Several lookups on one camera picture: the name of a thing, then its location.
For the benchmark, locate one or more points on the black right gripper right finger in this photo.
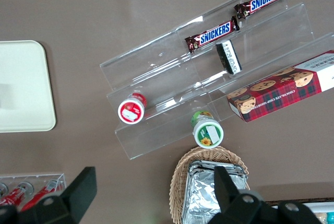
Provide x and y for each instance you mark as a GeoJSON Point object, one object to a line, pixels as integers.
{"type": "Point", "coordinates": [229, 198]}

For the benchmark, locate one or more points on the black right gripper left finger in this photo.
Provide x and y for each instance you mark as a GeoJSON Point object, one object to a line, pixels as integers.
{"type": "Point", "coordinates": [78, 192]}

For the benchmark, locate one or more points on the aluminium foil tray stack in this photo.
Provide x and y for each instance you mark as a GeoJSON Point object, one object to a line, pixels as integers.
{"type": "Point", "coordinates": [201, 195]}

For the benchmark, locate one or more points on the clear acrylic bottle rack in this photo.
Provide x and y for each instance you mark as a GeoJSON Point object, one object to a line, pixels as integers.
{"type": "Point", "coordinates": [39, 178]}

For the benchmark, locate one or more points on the oval light wicker basket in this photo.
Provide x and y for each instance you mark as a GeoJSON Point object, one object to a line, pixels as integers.
{"type": "Point", "coordinates": [180, 177]}

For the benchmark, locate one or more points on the red tartan cookie box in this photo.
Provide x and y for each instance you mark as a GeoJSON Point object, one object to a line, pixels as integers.
{"type": "Point", "coordinates": [276, 88]}

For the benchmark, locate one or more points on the clear acrylic tiered stand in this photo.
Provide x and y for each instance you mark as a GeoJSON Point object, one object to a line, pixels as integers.
{"type": "Point", "coordinates": [161, 77]}

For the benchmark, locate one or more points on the green lid snack cup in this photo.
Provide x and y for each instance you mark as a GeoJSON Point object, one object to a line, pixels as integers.
{"type": "Point", "coordinates": [207, 130]}

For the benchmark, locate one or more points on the red cola bottle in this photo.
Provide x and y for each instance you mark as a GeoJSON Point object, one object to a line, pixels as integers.
{"type": "Point", "coordinates": [43, 192]}
{"type": "Point", "coordinates": [14, 196]}

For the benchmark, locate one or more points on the clear bag of crackers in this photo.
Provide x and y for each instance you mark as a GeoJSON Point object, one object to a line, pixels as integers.
{"type": "Point", "coordinates": [322, 216]}

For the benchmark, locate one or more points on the cream plastic tray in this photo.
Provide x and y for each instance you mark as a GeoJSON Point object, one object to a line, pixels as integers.
{"type": "Point", "coordinates": [23, 85]}

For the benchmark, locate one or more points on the red lid snack cup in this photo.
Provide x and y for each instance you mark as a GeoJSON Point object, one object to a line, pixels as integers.
{"type": "Point", "coordinates": [131, 109]}

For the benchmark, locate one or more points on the teal snack packet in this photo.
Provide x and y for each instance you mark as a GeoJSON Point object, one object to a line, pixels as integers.
{"type": "Point", "coordinates": [331, 218]}

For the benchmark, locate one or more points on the white plastic snack bin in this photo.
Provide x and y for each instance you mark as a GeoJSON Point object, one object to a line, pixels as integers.
{"type": "Point", "coordinates": [313, 206]}

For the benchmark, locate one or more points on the small black white box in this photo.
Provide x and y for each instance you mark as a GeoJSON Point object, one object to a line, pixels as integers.
{"type": "Point", "coordinates": [229, 57]}

